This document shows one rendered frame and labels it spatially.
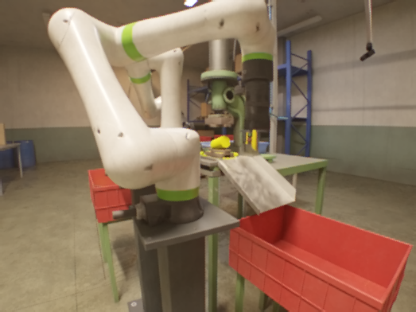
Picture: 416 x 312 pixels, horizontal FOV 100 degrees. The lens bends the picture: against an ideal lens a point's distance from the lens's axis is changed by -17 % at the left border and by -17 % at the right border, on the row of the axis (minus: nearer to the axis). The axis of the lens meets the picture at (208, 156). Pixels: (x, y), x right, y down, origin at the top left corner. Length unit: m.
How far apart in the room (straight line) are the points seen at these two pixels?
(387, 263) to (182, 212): 0.84
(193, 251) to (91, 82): 0.51
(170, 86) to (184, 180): 0.57
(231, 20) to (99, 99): 0.34
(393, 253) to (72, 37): 1.26
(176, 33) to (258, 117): 0.31
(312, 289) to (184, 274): 0.40
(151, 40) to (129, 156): 0.36
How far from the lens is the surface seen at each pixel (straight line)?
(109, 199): 1.35
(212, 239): 1.20
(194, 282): 0.72
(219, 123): 1.17
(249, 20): 0.53
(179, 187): 0.55
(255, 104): 0.60
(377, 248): 1.07
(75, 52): 0.58
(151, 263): 1.31
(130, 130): 0.43
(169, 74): 1.01
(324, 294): 0.76
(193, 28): 0.58
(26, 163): 8.48
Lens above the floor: 1.17
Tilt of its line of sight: 8 degrees down
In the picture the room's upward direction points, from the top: straight up
